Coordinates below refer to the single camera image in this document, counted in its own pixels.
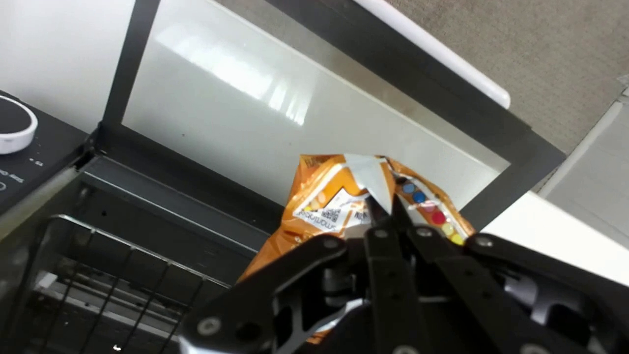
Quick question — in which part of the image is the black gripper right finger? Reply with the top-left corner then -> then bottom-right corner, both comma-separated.
391,213 -> 629,354

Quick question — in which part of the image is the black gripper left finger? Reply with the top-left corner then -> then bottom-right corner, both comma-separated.
175,195 -> 420,354

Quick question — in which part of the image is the white and orange snack packet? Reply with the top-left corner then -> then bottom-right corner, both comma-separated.
238,152 -> 477,284

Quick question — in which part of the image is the glass toaster oven door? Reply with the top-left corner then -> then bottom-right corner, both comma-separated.
96,0 -> 570,233

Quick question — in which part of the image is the white-rimmed black timer knob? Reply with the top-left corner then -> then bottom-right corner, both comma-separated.
0,93 -> 39,158

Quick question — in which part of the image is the white oven door handle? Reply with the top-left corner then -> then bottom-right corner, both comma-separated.
356,0 -> 513,111

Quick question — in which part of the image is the metal wire oven rack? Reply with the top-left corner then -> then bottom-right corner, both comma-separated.
18,215 -> 228,354

